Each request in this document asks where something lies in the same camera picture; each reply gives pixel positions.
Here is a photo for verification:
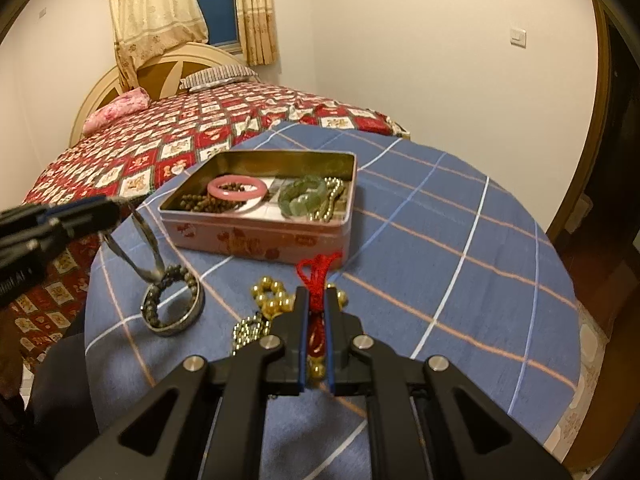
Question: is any striped pillow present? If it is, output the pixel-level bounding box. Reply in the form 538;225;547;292
179;65;258;92

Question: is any small metallic bead chain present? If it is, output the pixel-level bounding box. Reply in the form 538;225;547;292
230;311;274;356

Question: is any pink bangle bracelet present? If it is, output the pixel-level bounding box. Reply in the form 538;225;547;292
206;173;269;203

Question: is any dark bead bracelet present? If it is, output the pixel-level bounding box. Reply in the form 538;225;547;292
141;263;200;330

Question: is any pink metal tin box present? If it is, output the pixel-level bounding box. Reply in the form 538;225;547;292
158;150;357;269

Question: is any right beige curtain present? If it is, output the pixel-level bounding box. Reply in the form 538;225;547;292
235;0;278;66

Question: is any beige curtain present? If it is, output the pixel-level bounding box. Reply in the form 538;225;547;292
235;0;278;66
108;0;208;90

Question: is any large gold pearl necklace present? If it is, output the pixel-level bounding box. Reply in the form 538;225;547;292
249;275;350;380

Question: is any left beige curtain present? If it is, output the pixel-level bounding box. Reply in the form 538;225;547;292
108;0;208;90

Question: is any red knotted cord pendant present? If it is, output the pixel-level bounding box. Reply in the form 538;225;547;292
296;252;343;359

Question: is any red patchwork bedspread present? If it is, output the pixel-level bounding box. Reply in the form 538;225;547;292
10;81;409;372

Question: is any printed paper booklet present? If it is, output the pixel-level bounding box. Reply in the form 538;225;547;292
233;177;295;220

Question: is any white wall switch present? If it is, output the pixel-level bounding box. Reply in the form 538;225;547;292
510;27;527;49

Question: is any brown wooden door frame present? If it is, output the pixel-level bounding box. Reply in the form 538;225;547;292
544;0;614;244

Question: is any pink floral pillow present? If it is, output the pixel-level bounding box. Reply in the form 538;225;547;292
81;87;151;136

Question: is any silver metal bangle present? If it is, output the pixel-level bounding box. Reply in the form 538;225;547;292
141;266;205;337

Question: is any cream wooden headboard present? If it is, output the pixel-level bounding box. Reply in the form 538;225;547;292
68;42;244;148

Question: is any silver watch band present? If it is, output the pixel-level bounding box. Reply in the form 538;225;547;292
101;210;166;284

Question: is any green jade bracelet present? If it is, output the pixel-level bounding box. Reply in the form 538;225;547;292
278;173;329;219

